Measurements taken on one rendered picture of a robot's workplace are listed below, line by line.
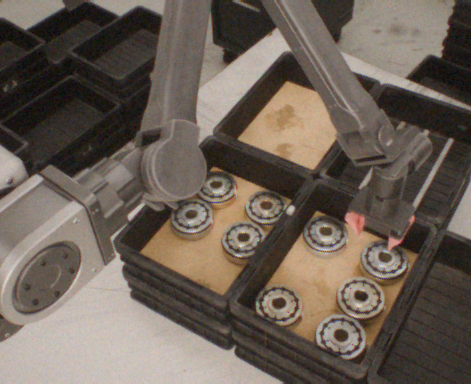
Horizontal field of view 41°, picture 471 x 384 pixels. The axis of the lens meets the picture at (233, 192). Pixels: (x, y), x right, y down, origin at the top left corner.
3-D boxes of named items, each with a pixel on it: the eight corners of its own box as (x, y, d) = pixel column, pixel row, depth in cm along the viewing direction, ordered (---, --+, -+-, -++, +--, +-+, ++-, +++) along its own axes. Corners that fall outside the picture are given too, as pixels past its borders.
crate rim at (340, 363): (362, 382, 116) (364, 376, 114) (226, 310, 127) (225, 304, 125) (437, 233, 138) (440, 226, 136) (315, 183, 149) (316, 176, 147)
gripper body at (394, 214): (362, 191, 116) (367, 163, 111) (414, 213, 112) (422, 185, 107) (346, 214, 113) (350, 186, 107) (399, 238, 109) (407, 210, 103)
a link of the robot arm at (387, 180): (367, 164, 103) (398, 180, 100) (389, 141, 106) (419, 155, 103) (362, 192, 108) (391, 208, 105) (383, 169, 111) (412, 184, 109)
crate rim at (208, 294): (225, 310, 127) (225, 303, 125) (111, 249, 138) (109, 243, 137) (315, 182, 149) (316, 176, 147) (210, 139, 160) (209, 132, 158)
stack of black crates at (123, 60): (138, 166, 261) (119, 81, 227) (89, 136, 274) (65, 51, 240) (201, 115, 280) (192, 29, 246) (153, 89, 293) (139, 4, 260)
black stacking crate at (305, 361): (356, 401, 124) (363, 376, 115) (229, 333, 135) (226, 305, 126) (428, 258, 145) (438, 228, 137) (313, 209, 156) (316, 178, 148)
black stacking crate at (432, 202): (429, 257, 145) (439, 227, 137) (314, 208, 156) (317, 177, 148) (481, 151, 167) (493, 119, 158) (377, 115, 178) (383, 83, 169)
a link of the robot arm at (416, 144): (337, 140, 106) (376, 132, 98) (373, 104, 111) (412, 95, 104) (369, 197, 109) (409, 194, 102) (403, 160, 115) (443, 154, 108)
